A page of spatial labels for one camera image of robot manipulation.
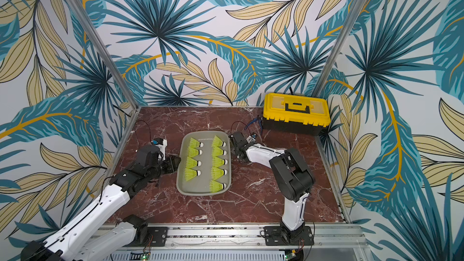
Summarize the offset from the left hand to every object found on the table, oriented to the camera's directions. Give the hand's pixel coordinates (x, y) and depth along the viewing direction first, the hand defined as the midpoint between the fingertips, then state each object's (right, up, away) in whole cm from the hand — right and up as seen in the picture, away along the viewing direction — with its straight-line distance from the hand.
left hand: (177, 162), depth 80 cm
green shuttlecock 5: (+16, +7, +20) cm, 27 cm away
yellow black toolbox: (+61, +22, +17) cm, 67 cm away
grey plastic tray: (+9, -13, +7) cm, 17 cm away
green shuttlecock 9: (+17, -11, +2) cm, 20 cm away
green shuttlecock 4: (+4, -7, +7) cm, 11 cm away
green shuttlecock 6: (+16, +2, +15) cm, 22 cm away
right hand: (+28, +3, +19) cm, 34 cm away
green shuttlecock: (+4, +7, +18) cm, 20 cm away
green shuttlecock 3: (+4, -3, +12) cm, 13 cm away
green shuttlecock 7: (+17, -2, +12) cm, 21 cm away
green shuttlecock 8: (+17, -7, +8) cm, 20 cm away
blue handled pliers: (+40, +21, +34) cm, 57 cm away
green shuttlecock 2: (+3, +2, +14) cm, 15 cm away
